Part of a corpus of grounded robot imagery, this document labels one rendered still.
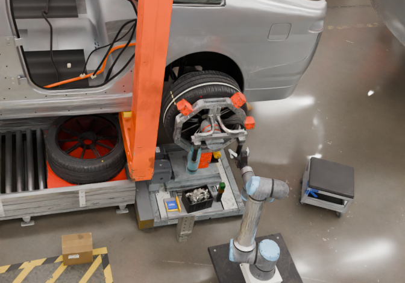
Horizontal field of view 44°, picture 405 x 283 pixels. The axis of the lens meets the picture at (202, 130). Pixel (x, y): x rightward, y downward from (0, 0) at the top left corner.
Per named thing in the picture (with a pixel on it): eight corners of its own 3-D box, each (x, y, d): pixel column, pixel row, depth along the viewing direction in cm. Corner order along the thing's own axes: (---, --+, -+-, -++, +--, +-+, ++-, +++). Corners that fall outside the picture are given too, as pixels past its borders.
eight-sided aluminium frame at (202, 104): (234, 143, 413) (248, 95, 374) (237, 149, 409) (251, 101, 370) (170, 150, 398) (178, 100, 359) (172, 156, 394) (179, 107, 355)
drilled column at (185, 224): (187, 230, 417) (193, 200, 387) (190, 240, 411) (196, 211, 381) (175, 232, 414) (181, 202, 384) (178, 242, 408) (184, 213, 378)
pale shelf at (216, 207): (216, 193, 395) (217, 191, 393) (222, 211, 384) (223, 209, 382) (163, 200, 383) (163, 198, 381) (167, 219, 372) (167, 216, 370)
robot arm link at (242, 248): (251, 269, 345) (275, 189, 300) (226, 265, 344) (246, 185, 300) (251, 251, 357) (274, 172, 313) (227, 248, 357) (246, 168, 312)
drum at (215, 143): (215, 129, 393) (218, 116, 383) (223, 149, 379) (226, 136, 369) (197, 130, 389) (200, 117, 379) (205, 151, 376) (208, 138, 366)
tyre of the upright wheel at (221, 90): (211, 136, 438) (255, 81, 402) (219, 156, 423) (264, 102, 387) (144, 120, 402) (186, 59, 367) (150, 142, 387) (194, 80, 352)
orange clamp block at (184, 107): (190, 104, 367) (183, 98, 361) (193, 111, 362) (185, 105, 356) (183, 109, 369) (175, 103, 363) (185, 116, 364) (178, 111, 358)
